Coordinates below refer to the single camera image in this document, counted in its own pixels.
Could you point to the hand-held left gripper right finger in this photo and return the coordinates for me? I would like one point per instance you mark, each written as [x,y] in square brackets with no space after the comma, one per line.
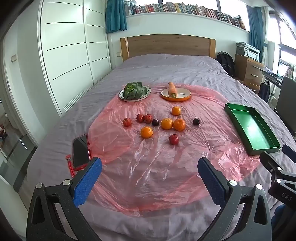
[210,180]

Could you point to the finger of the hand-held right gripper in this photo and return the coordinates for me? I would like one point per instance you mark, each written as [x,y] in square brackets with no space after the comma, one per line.
[270,162]
[290,151]

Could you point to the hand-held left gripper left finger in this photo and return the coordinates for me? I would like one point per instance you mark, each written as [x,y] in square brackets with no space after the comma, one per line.
[89,180]

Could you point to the green tray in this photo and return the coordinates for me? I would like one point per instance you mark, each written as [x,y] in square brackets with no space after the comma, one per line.
[252,129]

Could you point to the dark plum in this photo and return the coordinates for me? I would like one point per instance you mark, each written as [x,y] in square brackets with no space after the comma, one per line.
[155,122]
[196,121]

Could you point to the orange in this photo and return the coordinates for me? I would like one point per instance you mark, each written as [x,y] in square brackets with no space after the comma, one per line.
[180,124]
[146,132]
[167,123]
[176,110]

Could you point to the wrinkled small red apple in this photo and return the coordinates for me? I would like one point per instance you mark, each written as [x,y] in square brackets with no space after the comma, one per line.
[127,122]

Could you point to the phone in red case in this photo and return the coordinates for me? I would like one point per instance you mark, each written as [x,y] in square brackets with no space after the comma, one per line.
[81,150]

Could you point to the pink plastic sheet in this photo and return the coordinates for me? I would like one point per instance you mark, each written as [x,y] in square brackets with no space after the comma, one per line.
[161,166]

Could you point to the grey chair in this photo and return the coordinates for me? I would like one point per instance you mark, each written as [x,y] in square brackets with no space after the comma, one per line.
[288,97]

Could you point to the dark blue bag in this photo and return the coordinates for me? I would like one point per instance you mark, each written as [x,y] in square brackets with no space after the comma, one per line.
[263,91]

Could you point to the grey desk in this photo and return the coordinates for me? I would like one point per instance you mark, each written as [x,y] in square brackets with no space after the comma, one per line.
[272,76]

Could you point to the orange plate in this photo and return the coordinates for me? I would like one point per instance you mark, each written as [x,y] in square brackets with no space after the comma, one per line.
[182,93]

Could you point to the wooden drawer cabinet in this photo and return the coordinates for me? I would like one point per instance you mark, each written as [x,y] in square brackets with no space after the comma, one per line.
[248,69]

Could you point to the white plate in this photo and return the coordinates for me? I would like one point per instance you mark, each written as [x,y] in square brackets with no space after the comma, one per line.
[138,99]

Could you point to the carrot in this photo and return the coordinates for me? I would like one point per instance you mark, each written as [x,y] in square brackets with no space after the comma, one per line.
[172,89]

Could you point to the green bok choy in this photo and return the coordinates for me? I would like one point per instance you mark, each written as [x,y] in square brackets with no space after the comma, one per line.
[133,91]

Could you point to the grey printer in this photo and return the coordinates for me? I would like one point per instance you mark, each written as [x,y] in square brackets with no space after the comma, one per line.
[248,52]

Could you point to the black backpack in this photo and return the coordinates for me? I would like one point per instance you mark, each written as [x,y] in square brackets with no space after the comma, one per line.
[225,61]

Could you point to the window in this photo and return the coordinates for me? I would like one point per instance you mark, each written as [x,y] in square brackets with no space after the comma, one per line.
[284,30]

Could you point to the white wardrobe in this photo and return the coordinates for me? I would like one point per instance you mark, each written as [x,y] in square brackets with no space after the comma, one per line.
[67,58]

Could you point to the teal curtain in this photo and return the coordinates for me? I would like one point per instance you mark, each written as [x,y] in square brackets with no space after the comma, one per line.
[254,30]
[115,16]

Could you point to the wooden headboard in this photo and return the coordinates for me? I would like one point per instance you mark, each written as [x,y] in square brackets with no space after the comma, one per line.
[168,45]

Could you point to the row of books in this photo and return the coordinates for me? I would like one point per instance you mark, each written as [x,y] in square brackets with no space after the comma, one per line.
[185,8]

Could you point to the light switch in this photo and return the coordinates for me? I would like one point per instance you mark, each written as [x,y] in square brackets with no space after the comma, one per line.
[13,58]

